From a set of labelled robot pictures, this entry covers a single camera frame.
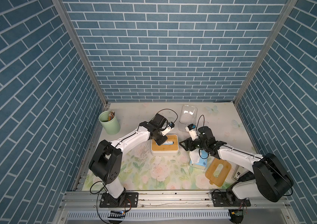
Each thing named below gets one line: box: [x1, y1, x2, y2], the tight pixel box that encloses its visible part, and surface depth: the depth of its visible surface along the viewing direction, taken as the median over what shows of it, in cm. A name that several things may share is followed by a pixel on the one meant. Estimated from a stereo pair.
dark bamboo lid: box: [205, 157, 232, 188], surface depth 84 cm
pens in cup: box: [108, 110, 116, 121], surface depth 91 cm
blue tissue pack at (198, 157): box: [189, 148, 209, 168], surface depth 83 cm
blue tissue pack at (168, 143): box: [162, 140, 174, 146], surface depth 91 cm
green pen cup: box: [98, 110, 121, 135], surface depth 95 cm
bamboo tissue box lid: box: [151, 134, 180, 152], surface depth 88 cm
